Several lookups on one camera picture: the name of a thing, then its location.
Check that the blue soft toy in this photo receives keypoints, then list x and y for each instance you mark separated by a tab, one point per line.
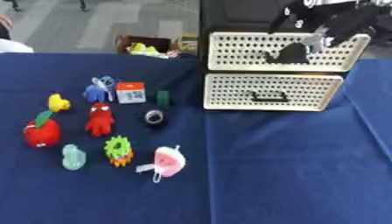
95	92

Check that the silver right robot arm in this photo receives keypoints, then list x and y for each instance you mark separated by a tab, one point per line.
339	2

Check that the yellow green toy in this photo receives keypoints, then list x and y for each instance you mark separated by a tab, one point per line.
143	49

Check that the brown cardboard box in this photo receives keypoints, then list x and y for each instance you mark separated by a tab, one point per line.
153	42

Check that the red spider soft toy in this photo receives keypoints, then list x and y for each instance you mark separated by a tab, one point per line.
100	119

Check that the orange and white box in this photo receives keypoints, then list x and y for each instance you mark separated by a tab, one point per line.
130	92

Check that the green block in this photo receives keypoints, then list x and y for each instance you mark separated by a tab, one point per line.
163	98

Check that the green and orange spiky toy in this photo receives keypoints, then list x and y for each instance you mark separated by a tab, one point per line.
118	151

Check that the pink and white soft toy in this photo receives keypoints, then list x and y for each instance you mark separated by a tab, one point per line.
168	161

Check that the mint green soft toy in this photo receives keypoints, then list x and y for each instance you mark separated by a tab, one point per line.
73	157

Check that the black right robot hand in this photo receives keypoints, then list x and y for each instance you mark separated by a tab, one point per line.
343	20

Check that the yellow duck toy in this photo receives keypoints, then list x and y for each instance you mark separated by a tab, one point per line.
58	102

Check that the person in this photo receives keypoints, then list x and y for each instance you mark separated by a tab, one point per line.
10	43

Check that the red apple soft toy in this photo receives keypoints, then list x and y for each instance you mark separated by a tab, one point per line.
42	132

